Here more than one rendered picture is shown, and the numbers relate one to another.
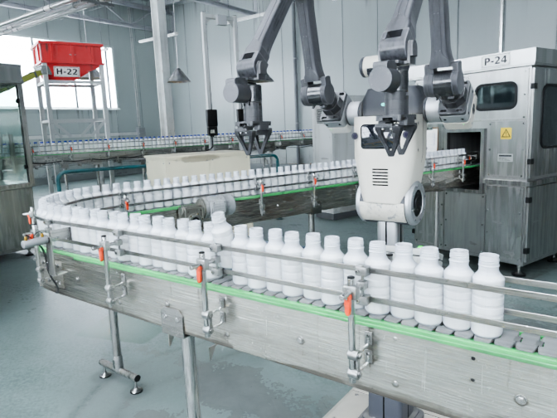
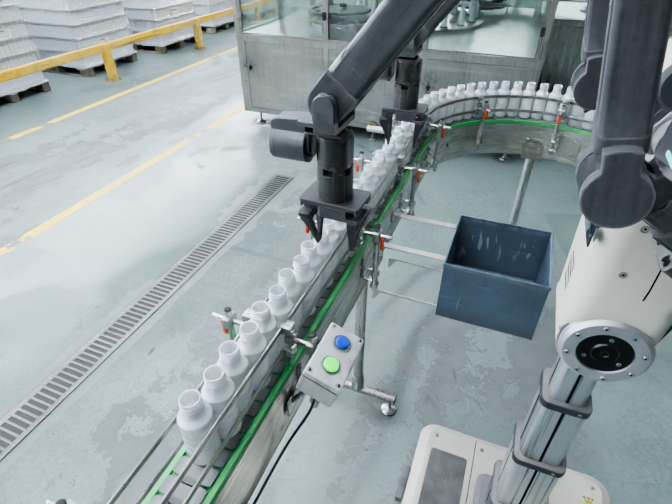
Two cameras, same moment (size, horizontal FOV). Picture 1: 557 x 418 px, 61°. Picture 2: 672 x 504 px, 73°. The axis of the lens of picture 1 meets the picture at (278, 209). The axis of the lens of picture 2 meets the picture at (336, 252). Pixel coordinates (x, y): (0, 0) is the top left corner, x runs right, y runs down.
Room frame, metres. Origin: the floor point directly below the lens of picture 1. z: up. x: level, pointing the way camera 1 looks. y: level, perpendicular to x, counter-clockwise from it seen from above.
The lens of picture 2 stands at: (1.03, -0.92, 1.81)
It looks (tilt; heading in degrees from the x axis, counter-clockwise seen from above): 36 degrees down; 75
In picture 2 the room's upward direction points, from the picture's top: straight up
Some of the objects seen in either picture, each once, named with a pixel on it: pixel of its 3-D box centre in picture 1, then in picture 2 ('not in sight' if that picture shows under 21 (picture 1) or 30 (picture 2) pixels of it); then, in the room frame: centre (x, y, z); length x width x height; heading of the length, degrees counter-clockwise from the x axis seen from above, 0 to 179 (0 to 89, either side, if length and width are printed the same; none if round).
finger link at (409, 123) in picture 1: (399, 136); (345, 224); (1.20, -0.31, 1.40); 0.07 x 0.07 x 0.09; 52
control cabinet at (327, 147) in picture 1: (341, 155); not in sight; (7.59, -1.03, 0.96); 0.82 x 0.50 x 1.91; 125
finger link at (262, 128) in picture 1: (257, 138); (410, 128); (1.47, 0.06, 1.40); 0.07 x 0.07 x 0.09; 56
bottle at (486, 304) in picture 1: (487, 294); (198, 426); (0.91, -0.41, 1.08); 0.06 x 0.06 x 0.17
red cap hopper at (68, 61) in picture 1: (76, 138); not in sight; (7.58, 3.12, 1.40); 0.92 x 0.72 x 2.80; 125
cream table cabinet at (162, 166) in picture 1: (201, 201); not in sight; (5.71, 0.93, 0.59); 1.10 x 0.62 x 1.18; 125
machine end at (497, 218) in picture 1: (506, 159); not in sight; (5.03, -2.43, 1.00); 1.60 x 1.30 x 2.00; 125
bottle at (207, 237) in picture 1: (211, 250); not in sight; (1.37, 0.20, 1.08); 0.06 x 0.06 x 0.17
